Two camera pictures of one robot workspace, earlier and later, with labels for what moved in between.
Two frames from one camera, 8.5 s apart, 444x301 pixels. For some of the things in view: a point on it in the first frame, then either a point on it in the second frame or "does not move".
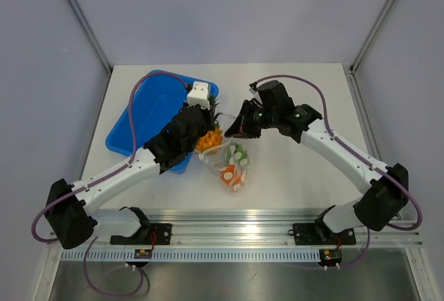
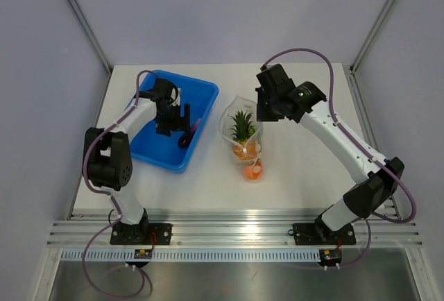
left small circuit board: [143, 254] does not move
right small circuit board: [331, 256] does not move
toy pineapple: [214, 138] → [243, 134]
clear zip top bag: [228, 160] → [239, 127]
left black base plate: [159, 234] does not move
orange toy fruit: [230, 175] → [252, 171]
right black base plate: [310, 234] does not move
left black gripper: [207, 114] → [180, 124]
